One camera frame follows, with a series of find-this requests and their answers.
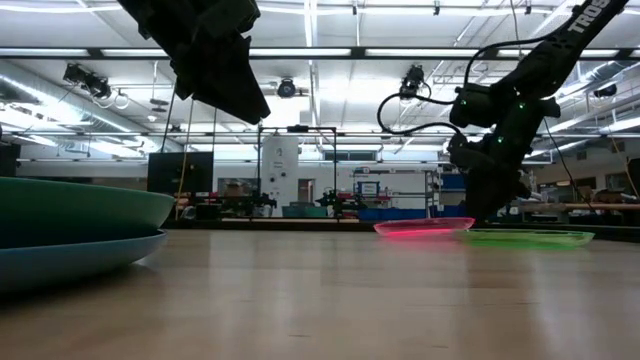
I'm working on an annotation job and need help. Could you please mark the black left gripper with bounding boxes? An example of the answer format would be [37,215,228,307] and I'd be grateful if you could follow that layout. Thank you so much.
[117,0,272,126]

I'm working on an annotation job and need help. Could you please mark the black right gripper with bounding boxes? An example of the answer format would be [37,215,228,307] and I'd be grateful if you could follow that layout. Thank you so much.
[446,112,549,224]

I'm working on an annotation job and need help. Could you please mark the green translucent plastic plate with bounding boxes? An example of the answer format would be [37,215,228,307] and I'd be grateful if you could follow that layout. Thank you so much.
[453,228,596,249]

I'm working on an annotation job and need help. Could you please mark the pink translucent plastic plate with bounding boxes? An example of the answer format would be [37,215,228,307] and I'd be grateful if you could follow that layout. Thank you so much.
[373,216,476,238]

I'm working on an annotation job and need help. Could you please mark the teal bowl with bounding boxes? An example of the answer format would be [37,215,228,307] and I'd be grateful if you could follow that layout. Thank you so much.
[0,177,176,250]

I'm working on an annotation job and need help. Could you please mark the blue cabinet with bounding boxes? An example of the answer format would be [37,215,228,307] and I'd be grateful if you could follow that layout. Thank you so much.
[439,172,469,219]

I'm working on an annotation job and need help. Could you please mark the ceiling light strip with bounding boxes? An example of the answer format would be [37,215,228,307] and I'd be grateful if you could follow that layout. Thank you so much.
[0,45,640,59]

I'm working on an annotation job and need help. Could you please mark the wooden workbench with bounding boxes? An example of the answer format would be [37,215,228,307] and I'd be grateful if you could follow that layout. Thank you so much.
[517,201,640,212]

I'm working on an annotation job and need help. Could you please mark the black cabinet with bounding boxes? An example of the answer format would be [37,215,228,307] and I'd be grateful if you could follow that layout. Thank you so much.
[147,151,215,197]

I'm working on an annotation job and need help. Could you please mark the white cylindrical machine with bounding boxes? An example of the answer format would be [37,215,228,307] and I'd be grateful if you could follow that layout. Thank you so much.
[260,134,300,217]

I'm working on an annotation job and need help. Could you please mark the blue storage bins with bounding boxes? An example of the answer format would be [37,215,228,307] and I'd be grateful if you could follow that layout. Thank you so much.
[358,207,426,222]

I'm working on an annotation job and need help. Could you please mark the teal bin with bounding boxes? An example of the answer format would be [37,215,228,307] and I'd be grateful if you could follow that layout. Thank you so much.
[282,204,329,219]

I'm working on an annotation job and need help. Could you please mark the blue plastic plate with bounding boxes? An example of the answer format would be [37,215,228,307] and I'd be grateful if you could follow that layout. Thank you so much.
[0,229,169,294]

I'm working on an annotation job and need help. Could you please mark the black metal frame stand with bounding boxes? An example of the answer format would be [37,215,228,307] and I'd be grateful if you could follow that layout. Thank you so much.
[257,124,338,221]

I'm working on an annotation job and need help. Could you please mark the black ceiling camera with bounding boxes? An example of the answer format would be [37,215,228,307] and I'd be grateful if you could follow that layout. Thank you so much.
[398,63,426,99]
[62,63,112,100]

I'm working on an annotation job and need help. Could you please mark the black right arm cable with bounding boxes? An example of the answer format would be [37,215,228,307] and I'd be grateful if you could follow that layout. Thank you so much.
[376,37,551,137]

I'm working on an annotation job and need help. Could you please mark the silver ventilation duct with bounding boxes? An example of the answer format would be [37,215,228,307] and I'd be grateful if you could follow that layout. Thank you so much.
[0,59,171,151]

